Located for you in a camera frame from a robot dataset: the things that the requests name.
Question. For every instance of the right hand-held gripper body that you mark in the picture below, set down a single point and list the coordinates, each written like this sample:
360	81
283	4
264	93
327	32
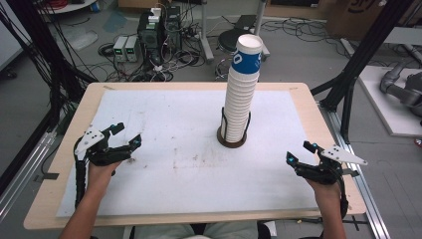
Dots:
325	172

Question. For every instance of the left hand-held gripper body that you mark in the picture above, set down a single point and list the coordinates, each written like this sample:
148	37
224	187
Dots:
99	156

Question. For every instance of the stack of white paper cups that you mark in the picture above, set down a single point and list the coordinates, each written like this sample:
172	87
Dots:
239	106

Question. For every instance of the blue and white paper cup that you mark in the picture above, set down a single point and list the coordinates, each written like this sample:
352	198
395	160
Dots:
247	56

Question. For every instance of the person's right hand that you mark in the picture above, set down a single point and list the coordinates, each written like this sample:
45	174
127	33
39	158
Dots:
326	191

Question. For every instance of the person's left hand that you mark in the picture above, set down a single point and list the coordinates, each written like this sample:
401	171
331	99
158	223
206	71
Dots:
101	177

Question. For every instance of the white table mat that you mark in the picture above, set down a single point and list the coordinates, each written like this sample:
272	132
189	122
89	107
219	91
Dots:
172	179

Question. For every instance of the grey bench power supply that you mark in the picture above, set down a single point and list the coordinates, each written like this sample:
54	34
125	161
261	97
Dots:
119	48
132	48

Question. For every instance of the white floor platform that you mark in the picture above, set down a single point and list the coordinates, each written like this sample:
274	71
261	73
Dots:
391	113

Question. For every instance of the black computer tower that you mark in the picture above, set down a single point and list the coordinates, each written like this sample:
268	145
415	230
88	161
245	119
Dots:
149	38
173	26

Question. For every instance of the person's light trousers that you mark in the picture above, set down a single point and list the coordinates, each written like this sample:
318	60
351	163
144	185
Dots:
225	230

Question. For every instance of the brown board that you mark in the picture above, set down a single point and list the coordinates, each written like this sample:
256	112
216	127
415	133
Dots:
132	3

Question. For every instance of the grey metal stand leg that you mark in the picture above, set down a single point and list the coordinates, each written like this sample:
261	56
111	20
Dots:
260	20
205	33

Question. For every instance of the black round stool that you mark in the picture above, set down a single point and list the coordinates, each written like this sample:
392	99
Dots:
229	40

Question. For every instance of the brown cardboard box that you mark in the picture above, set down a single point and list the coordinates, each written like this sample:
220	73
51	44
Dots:
365	16

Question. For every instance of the aluminium rail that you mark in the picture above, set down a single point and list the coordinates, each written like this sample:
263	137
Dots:
23	179
358	186

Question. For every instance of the black metal frame post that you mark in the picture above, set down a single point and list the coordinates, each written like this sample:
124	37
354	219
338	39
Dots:
365	49
40	40

